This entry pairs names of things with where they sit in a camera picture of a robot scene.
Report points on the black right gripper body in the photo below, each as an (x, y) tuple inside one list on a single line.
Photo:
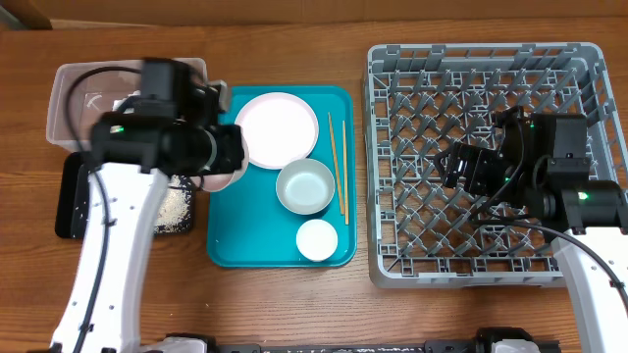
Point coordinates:
[(486, 176)]

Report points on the small pink plate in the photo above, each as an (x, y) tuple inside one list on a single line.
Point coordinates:
[(215, 183)]

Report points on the large white plate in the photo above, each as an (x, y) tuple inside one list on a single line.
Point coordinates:
[(278, 128)]

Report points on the grey bowl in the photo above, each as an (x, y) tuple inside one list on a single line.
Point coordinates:
[(305, 187)]

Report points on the wooden chopstick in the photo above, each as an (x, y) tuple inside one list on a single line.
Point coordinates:
[(345, 173), (336, 162)]

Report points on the white cup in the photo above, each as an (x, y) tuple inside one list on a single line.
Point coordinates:
[(317, 240)]

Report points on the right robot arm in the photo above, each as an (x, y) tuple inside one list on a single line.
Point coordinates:
[(539, 179)]

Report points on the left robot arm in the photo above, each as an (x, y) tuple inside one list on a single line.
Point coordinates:
[(172, 130)]

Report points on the grey dishwasher rack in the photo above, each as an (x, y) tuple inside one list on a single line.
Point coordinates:
[(422, 98)]

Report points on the clear plastic waste bin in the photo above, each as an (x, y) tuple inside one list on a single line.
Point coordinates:
[(94, 96)]

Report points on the black plastic tray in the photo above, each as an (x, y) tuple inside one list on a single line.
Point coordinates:
[(72, 209)]

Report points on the spilled rice pile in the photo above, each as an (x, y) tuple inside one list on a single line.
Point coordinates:
[(175, 214)]

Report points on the teal serving tray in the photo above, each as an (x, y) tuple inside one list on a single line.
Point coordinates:
[(247, 225)]

